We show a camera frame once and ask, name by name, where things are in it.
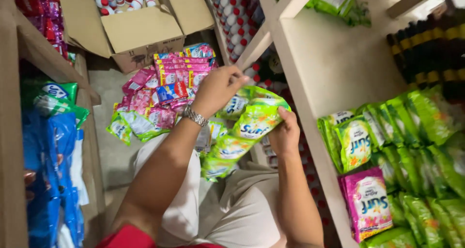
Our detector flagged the beige wooden shelf unit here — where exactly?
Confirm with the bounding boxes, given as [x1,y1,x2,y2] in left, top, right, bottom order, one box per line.
[201,0,465,248]

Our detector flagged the heap of pink and green sachets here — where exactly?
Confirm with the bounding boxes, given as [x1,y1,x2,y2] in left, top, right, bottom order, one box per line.
[106,42,229,155]

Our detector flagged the silver metal wristwatch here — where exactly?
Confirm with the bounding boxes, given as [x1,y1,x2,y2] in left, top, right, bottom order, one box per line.
[181,104,210,128]

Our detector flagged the strip of green detergent sachets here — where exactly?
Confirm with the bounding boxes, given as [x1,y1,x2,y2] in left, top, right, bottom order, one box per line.
[201,85,292,183]

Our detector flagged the person's right hand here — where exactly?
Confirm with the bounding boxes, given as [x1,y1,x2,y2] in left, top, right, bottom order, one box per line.
[267,106,302,158]

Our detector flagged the person's left hand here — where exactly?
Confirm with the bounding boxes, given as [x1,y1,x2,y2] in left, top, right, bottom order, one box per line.
[191,65,251,120]

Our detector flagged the hanging red and purple sachets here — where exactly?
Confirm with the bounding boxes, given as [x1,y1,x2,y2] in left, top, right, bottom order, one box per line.
[15,0,76,64]

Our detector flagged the person's beige shorts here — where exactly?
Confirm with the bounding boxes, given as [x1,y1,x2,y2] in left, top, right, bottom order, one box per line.
[133,132,288,248]

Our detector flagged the pile of green refill pouches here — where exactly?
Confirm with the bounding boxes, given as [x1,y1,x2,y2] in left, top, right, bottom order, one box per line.
[272,0,372,28]

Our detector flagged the row of green detergent packets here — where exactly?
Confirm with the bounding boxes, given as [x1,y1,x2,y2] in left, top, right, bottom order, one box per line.
[317,85,465,248]

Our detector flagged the person's red shirt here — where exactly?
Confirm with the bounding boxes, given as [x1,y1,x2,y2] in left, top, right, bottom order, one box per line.
[95,224,226,248]

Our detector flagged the stack of blue plastic packs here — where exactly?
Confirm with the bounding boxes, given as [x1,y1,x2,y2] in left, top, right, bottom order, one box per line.
[22,109,90,248]

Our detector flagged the open brown cardboard carton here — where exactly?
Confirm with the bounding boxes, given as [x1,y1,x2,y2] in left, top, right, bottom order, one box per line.
[57,0,216,74]

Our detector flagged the brown wooden shelf rack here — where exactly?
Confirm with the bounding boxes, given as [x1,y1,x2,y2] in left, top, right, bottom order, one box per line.
[0,0,107,248]

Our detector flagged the bunch of green-white sachets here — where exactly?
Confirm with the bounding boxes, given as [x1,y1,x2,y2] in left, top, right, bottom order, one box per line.
[32,81,91,129]

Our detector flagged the pink detergent packet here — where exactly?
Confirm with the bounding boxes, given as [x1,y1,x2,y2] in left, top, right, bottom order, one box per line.
[338,167,394,244]

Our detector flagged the row of dark yellow-capped bottles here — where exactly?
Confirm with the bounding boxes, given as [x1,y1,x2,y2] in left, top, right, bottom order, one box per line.
[386,6,465,100]

